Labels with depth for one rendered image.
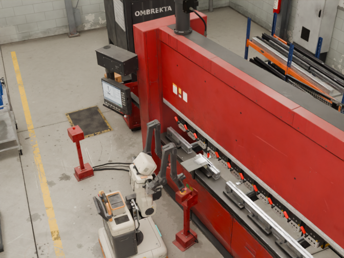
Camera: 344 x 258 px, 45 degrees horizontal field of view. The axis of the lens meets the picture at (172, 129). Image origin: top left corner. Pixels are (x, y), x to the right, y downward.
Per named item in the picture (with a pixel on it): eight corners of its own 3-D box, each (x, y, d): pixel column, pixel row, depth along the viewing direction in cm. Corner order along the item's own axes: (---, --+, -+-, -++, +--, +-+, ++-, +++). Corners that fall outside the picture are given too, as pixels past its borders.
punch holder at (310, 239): (302, 237, 355) (305, 224, 345) (309, 233, 358) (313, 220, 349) (316, 249, 344) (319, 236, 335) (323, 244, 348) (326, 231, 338)
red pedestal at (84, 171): (73, 174, 607) (63, 127, 559) (89, 168, 617) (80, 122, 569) (78, 181, 593) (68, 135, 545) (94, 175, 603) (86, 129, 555)
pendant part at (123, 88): (104, 103, 530) (100, 78, 509) (111, 99, 537) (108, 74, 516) (127, 115, 505) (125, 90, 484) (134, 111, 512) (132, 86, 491)
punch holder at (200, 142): (196, 143, 467) (197, 131, 458) (202, 140, 471) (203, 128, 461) (204, 150, 457) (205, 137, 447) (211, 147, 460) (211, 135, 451)
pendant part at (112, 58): (102, 109, 544) (94, 49, 495) (116, 102, 558) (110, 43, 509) (128, 123, 515) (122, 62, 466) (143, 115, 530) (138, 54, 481)
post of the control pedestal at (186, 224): (183, 233, 496) (183, 201, 464) (187, 231, 498) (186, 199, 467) (186, 236, 492) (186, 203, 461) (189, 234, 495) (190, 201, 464)
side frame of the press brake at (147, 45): (145, 177, 597) (132, 24, 464) (193, 157, 632) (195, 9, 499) (153, 187, 579) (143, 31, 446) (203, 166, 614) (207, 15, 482)
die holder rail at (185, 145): (167, 133, 534) (166, 127, 529) (171, 132, 537) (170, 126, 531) (188, 154, 499) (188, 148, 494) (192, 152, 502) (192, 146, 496)
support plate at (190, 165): (179, 163, 467) (179, 163, 467) (199, 155, 478) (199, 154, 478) (189, 172, 455) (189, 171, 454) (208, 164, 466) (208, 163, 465)
